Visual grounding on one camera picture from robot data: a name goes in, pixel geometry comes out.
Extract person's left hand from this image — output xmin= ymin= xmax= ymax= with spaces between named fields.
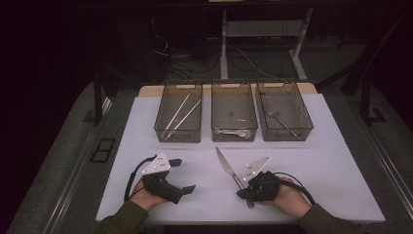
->
xmin=130 ymin=178 xmax=169 ymax=213

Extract steel fork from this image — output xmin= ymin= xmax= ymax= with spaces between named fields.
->
xmin=265 ymin=109 xmax=301 ymax=140

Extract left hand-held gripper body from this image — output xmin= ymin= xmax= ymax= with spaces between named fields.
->
xmin=141 ymin=152 xmax=184 ymax=205

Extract translucent grey storage bin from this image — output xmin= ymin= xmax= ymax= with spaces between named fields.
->
xmin=154 ymin=82 xmax=204 ymax=144
xmin=210 ymin=81 xmax=259 ymax=143
xmin=256 ymin=80 xmax=315 ymax=142

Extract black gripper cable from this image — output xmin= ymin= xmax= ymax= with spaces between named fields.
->
xmin=124 ymin=155 xmax=159 ymax=203
xmin=274 ymin=172 xmax=317 ymax=207

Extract white floor cable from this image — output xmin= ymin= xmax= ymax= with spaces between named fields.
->
xmin=237 ymin=48 xmax=279 ymax=80

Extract black metal stand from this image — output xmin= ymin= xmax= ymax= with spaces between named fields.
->
xmin=359 ymin=77 xmax=388 ymax=126

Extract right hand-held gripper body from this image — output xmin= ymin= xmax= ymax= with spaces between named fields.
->
xmin=243 ymin=155 xmax=281 ymax=202

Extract person's right hand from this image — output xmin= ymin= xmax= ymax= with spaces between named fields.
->
xmin=266 ymin=177 xmax=312 ymax=218

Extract white spoon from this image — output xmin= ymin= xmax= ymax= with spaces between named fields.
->
xmin=213 ymin=129 xmax=249 ymax=137

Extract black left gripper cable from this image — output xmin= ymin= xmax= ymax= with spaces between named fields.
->
xmin=124 ymin=155 xmax=159 ymax=203

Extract white metal desk frame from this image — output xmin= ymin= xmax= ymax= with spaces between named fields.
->
xmin=219 ymin=8 xmax=315 ymax=82

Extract white table sheet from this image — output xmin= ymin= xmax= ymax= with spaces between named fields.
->
xmin=95 ymin=93 xmax=387 ymax=223

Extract black floor cables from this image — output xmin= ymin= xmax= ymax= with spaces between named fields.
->
xmin=152 ymin=19 xmax=222 ymax=81

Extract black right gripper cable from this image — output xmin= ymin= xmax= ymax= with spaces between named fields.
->
xmin=274 ymin=172 xmax=317 ymax=207

